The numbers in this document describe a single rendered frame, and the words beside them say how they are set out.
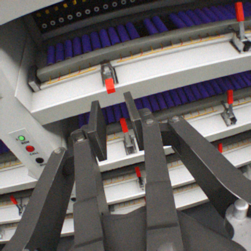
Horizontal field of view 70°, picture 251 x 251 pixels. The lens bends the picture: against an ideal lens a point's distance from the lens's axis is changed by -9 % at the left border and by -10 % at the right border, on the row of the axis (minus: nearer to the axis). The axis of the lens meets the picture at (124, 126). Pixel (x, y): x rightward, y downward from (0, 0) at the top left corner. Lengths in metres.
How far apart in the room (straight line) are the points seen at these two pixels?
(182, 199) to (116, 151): 0.44
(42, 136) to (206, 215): 0.81
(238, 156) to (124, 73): 0.51
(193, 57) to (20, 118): 0.35
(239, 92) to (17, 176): 0.65
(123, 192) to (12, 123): 0.41
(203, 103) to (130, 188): 0.35
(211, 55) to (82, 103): 0.26
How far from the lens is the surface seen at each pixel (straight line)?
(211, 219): 1.00
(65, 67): 0.40
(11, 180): 0.61
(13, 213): 0.83
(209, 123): 0.54
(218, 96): 0.56
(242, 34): 0.43
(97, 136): 0.16
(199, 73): 0.39
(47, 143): 0.44
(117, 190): 0.67
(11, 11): 0.33
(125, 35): 0.43
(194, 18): 0.48
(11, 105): 0.39
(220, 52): 0.42
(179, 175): 0.67
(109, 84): 0.30
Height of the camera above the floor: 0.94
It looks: 43 degrees down
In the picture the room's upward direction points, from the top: 17 degrees counter-clockwise
